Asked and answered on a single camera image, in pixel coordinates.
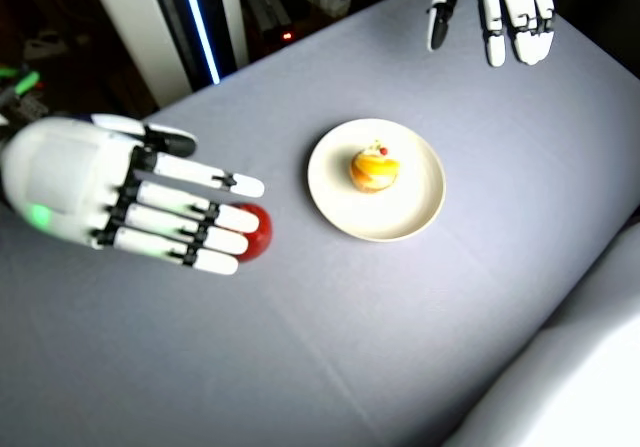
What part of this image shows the red ball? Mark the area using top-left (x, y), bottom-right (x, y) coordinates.
top-left (234, 202), bottom-right (274, 263)

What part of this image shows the toy fruit cake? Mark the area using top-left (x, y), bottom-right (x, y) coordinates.
top-left (350, 139), bottom-right (404, 195)

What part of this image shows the cream round plate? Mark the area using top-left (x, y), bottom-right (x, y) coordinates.
top-left (306, 118), bottom-right (447, 243)

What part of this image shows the white pillar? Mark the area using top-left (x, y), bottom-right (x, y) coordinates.
top-left (82, 0), bottom-right (194, 109)

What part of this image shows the blue light strip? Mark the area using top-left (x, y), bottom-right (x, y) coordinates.
top-left (177, 0), bottom-right (222, 85)

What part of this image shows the black device with red light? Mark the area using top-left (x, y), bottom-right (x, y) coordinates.
top-left (243, 0), bottom-right (321, 61)

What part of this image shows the grey table cloth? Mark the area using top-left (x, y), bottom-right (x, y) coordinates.
top-left (0, 0), bottom-right (640, 447)

